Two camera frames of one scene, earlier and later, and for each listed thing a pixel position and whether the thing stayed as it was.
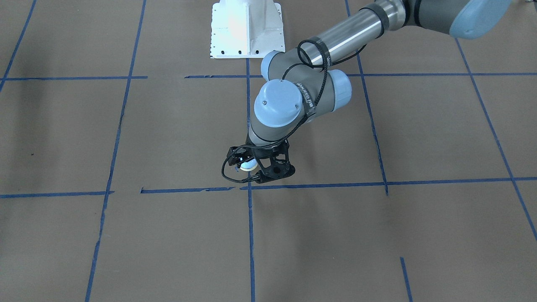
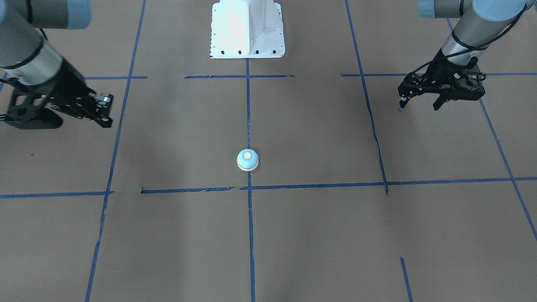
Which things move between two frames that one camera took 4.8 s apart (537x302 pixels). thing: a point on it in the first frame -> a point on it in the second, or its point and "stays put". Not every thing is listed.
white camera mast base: [246, 29] stays put
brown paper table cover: [116, 124] stays put
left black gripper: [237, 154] -> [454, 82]
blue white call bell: [249, 166] stays put
